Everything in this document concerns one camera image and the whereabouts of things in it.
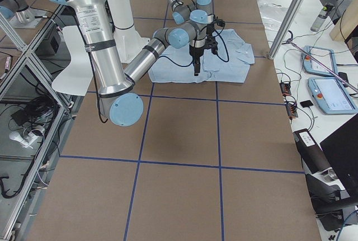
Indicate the light blue button shirt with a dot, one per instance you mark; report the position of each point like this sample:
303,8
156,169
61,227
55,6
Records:
232,63

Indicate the clear water bottle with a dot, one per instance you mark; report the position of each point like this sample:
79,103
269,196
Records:
322,16

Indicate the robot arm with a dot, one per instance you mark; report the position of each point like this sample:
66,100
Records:
119,57
181,11

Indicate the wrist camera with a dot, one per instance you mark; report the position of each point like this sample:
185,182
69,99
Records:
220,23
212,44

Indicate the near blue teach pendant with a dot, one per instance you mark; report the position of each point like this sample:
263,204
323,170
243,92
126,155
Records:
331,96

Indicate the white plastic chair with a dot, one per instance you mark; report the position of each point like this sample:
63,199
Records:
76,77

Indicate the black monitor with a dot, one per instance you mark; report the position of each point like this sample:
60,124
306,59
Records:
340,149

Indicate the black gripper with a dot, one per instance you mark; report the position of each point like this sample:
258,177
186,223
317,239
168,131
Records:
195,53

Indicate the white power strip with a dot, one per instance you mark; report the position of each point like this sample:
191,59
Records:
28,140

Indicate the black cylindrical device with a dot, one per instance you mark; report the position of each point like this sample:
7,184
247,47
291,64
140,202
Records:
310,151

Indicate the clear plastic bag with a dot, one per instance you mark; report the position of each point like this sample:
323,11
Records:
272,15

